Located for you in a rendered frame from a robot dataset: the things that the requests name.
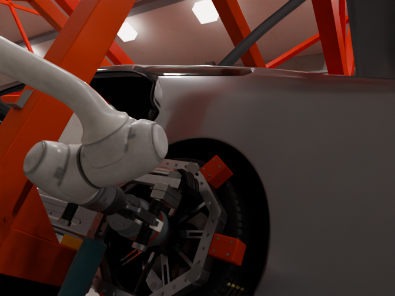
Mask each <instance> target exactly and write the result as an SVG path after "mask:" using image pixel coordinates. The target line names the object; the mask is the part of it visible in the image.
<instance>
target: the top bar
mask: <svg viewBox="0 0 395 296"><path fill-rule="evenodd" d="M130 182H132V183H138V184H144V185H148V186H153V187H154V185H155V183H156V182H160V183H166V184H170V186H172V187H173V188H174V189H175V190H176V191H181V192H183V190H184V188H185V185H186V183H185V182H184V181H183V180H181V179H174V178H170V177H163V176H157V175H152V174H145V175H143V176H141V177H138V178H137V179H134V180H131V181H130Z"/></svg>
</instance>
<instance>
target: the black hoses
mask: <svg viewBox="0 0 395 296"><path fill-rule="evenodd" d="M177 171H178V172H179V173H180V174H181V175H182V176H181V180H183V181H184V182H185V183H186V186H185V188H184V190H183V192H184V193H185V194H187V195H188V196H189V197H190V198H191V199H192V200H194V201H197V202H202V199H203V197H202V196H201V195H200V194H199V182H198V180H197V179H196V178H195V177H194V175H193V174H192V173H191V172H188V171H186V170H184V169H177Z"/></svg>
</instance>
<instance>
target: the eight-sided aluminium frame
mask: <svg viewBox="0 0 395 296"><path fill-rule="evenodd" d="M161 166H163V167H167V169H173V168H176V169H184V170H186V171H188V172H191V173H192V174H193V175H194V177H195V178H196V179H197V180H198V182H199V192H200V194H201V196H202V197H203V200H204V202H205V204H206V207H207V209H208V210H209V216H208V218H207V222H206V225H205V228H204V231H203V234H202V237H201V239H200V243H199V246H198V248H197V252H196V255H195V258H194V260H193V264H192V267H191V269H190V270H189V271H187V272H186V273H184V274H182V275H181V276H179V277H178V278H176V279H174V280H173V281H171V282H170V283H168V284H166V285H165V286H163V287H162V288H160V289H158V290H157V291H155V292H154V293H152V294H151V295H149V296H185V295H186V294H188V293H190V292H192V291H193V290H195V289H197V288H198V287H201V286H202V285H203V284H204V283H206V282H207V281H208V278H209V276H210V274H211V269H212V265H213V262H214V259H215V258H214V257H212V256H211V255H209V254H208V252H209V249H210V245H211V242H212V239H213V236H214V233H217V234H221V235H222V233H223V230H224V227H225V225H226V220H227V214H226V212H225V209H224V208H223V206H222V204H221V202H220V200H219V198H218V196H217V194H216V192H215V190H214V188H213V187H212V186H211V185H210V184H209V183H208V182H207V181H206V179H205V178H204V176H203V174H202V173H201V172H200V171H199V170H200V169H201V167H200V166H199V165H198V164H197V163H192V162H183V161H178V160H169V159H163V160H162V162H161V164H160V165H159V166H158V167H161ZM140 185H141V184H138V183H132V182H126V183H123V184H119V185H117V186H118V187H120V188H121V189H122V190H123V192H124V194H125V195H126V194H128V193H130V192H131V191H132V190H134V189H135V188H137V187H138V186H140ZM109 227H110V225H109V223H108V216H107V215H104V214H102V213H100V212H97V214H96V216H95V218H94V221H93V223H92V225H91V227H90V229H89V231H88V233H87V235H86V236H87V237H89V238H92V239H94V240H97V241H100V242H102V243H104V239H105V236H106V234H107V232H108V230H109ZM92 285H93V287H94V292H96V293H98V294H99V295H100V294H101V293H102V294H103V295H105V296H138V295H136V294H133V293H131V292H129V291H127V290H124V289H122V288H119V287H117V286H115V285H113V283H112V278H111V272H110V269H109V264H108V258H107V255H106V251H105V252H104V255H103V257H102V260H101V263H100V265H99V268H98V270H97V272H96V274H95V277H94V279H93V284H92Z"/></svg>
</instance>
